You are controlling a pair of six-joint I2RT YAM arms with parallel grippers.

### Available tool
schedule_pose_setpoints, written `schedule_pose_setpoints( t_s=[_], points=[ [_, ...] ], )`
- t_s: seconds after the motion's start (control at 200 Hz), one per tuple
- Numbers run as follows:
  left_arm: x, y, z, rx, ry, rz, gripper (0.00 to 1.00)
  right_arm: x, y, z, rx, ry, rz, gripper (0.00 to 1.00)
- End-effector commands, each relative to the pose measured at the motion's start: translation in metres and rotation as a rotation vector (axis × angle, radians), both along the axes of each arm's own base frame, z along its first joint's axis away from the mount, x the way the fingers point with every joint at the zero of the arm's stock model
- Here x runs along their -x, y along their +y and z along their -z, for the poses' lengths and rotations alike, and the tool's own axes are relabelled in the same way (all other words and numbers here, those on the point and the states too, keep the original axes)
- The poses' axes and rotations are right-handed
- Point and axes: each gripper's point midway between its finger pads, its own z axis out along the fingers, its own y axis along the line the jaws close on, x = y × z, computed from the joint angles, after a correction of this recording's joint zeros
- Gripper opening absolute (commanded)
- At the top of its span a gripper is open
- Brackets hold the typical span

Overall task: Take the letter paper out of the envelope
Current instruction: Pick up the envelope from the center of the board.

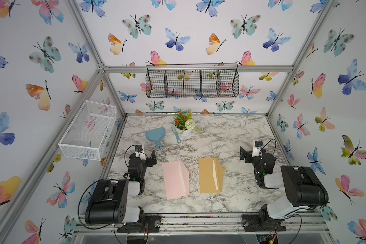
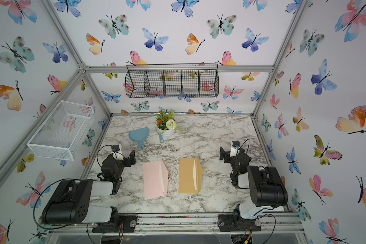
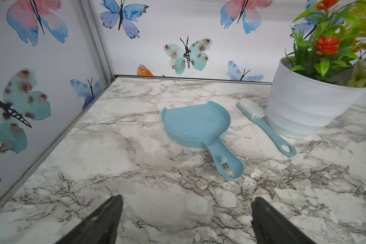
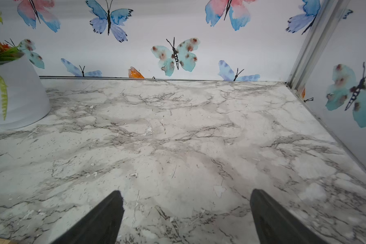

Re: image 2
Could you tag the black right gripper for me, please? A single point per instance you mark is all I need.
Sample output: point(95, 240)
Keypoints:
point(227, 155)

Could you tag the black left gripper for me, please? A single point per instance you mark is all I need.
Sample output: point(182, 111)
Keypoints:
point(127, 160)

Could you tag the lined letter paper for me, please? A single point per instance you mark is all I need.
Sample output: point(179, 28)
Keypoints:
point(161, 178)
point(195, 175)

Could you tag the brown kraft envelope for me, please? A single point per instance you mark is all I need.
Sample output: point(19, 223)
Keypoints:
point(186, 185)

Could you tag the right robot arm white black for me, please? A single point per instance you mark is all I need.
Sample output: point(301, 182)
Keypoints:
point(267, 191)

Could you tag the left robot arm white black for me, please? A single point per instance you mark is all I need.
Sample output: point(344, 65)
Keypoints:
point(70, 203)

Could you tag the white pot with flowers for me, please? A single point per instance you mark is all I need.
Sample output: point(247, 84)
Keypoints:
point(166, 125)

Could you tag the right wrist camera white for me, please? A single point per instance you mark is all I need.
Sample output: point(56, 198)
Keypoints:
point(235, 147)

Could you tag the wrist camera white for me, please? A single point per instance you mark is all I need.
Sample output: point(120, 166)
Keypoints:
point(235, 147)
point(117, 152)

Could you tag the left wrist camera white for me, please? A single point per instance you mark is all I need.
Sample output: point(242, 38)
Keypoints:
point(117, 152)

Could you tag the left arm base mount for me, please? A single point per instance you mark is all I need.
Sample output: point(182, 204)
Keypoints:
point(118, 224)

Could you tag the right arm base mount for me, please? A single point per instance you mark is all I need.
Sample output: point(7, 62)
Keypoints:
point(236, 224)

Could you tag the white mesh wall basket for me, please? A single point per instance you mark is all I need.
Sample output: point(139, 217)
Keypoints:
point(59, 135)

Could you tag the black wire wall basket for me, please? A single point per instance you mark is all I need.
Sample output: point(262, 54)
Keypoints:
point(200, 80)

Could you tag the aluminium front rail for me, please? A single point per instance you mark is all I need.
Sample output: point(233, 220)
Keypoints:
point(196, 223)

